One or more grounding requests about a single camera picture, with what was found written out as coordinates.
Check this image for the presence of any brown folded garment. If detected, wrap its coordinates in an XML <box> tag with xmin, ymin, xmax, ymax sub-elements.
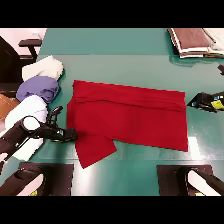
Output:
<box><xmin>167</xmin><ymin>27</ymin><xmax>216</xmax><ymax>56</ymax></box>

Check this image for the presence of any cream garment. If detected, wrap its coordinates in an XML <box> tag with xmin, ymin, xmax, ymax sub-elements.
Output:
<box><xmin>21</xmin><ymin>54</ymin><xmax>65</xmax><ymax>82</ymax></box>

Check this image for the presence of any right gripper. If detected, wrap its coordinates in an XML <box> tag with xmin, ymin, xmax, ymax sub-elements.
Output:
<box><xmin>186</xmin><ymin>91</ymin><xmax>219</xmax><ymax>114</ymax></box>

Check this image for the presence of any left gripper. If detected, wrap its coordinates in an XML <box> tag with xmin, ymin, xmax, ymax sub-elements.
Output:
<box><xmin>40</xmin><ymin>121</ymin><xmax>78</xmax><ymax>143</ymax></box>

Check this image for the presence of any orange-brown garment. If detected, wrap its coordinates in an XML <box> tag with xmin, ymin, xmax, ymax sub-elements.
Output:
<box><xmin>0</xmin><ymin>93</ymin><xmax>21</xmax><ymax>122</ymax></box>

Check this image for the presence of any purple garment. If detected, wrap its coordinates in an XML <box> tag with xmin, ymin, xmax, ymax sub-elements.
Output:
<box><xmin>15</xmin><ymin>75</ymin><xmax>60</xmax><ymax>105</ymax></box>

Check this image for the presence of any red T-shirt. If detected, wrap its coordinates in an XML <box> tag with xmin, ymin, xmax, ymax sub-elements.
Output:
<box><xmin>66</xmin><ymin>79</ymin><xmax>190</xmax><ymax>170</ymax></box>

